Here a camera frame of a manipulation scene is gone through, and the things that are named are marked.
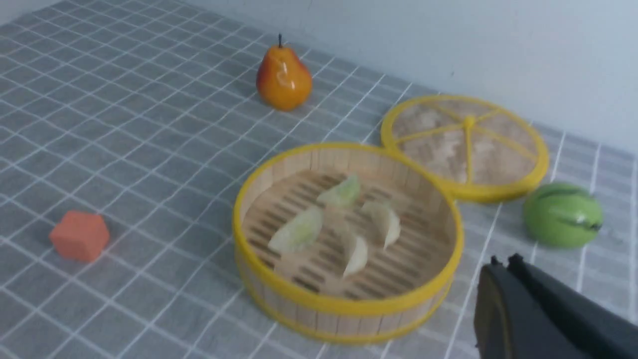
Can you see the orange foam cube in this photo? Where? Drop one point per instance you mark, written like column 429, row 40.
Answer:
column 80, row 236

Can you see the bamboo steamer tray yellow rim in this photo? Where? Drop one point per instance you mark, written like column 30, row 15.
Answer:
column 399, row 288

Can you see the orange toy pear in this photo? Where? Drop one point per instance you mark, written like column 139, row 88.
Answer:
column 283, row 81

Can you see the white dumpling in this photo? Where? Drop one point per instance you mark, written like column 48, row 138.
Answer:
column 386, row 220
column 355, row 252

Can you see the woven bamboo steamer lid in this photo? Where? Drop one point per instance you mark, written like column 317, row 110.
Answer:
column 474, row 149

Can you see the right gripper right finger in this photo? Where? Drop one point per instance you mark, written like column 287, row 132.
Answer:
column 593, row 329

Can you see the green dumpling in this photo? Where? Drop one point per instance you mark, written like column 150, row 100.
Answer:
column 299, row 233
column 344, row 194

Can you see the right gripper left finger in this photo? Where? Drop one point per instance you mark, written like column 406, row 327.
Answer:
column 510, row 324

